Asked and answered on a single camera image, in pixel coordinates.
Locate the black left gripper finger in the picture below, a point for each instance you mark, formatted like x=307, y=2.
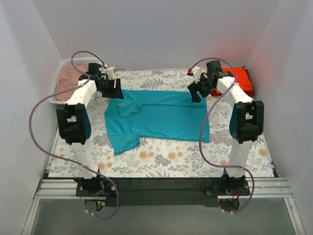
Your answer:
x=117, y=90
x=107, y=94

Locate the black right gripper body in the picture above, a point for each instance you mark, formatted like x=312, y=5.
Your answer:
x=199, y=86

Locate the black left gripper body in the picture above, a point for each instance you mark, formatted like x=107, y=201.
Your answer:
x=111, y=87

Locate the teal t-shirt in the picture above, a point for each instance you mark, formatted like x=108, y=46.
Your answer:
x=155, y=114

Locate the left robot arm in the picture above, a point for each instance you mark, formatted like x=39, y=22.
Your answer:
x=74, y=124

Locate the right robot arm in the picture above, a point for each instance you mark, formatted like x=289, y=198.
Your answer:
x=246, y=123

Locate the folded dark red t-shirt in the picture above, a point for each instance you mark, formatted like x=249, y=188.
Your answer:
x=217, y=93

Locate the white plastic laundry basket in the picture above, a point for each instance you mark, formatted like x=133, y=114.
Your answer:
x=84, y=60

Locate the folded orange t-shirt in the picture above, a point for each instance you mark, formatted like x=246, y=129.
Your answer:
x=243, y=79

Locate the pink crumpled garment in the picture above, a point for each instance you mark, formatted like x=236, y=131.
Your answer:
x=68, y=78

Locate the floral patterned table mat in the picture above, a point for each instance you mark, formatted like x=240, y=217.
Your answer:
x=159, y=157

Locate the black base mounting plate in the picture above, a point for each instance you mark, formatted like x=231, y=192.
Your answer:
x=160, y=191

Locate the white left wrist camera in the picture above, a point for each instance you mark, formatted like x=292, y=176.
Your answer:
x=110, y=72

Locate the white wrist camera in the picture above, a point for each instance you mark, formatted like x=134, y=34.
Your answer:
x=110, y=72
x=195, y=72

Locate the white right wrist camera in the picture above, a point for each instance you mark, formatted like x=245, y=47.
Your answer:
x=195, y=72

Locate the aluminium frame rail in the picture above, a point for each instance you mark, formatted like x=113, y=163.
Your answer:
x=66, y=189

